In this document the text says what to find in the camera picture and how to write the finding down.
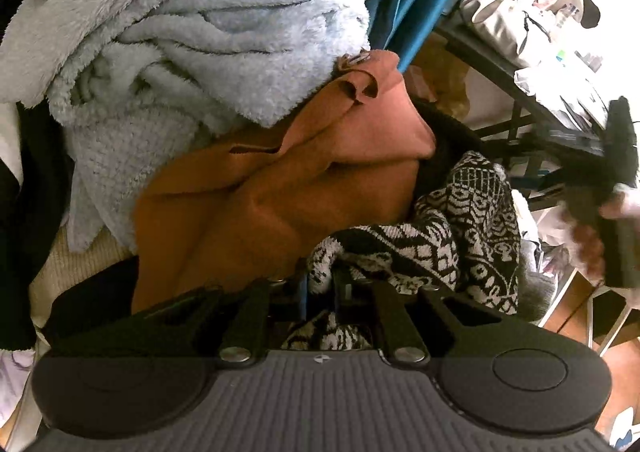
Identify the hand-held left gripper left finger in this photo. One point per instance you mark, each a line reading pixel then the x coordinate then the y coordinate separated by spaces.
pixel 260 312

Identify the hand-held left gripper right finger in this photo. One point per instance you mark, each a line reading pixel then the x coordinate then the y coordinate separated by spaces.
pixel 395 317

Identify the black white patterned knit sweater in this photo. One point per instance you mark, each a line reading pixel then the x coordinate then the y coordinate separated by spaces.
pixel 465 212

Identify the person's right hand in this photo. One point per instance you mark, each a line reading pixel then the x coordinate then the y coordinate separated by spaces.
pixel 587 242

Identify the rust brown garment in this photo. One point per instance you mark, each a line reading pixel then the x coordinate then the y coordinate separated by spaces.
pixel 300 182

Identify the grey fuzzy cloth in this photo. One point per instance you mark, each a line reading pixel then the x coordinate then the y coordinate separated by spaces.
pixel 537 287

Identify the cluttered side table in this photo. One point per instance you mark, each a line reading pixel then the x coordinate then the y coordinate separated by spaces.
pixel 480 51

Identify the white bag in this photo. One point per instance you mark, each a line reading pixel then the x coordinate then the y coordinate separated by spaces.
pixel 500 21

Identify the tan fuzzy cloth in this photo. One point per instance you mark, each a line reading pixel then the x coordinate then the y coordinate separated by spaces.
pixel 445 76

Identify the cream knit cloth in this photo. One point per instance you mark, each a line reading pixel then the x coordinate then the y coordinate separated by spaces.
pixel 75 262

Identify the black cloth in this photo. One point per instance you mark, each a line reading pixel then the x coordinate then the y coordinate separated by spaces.
pixel 30 232

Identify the light blue fleece blanket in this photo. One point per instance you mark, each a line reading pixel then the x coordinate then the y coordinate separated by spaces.
pixel 200 6

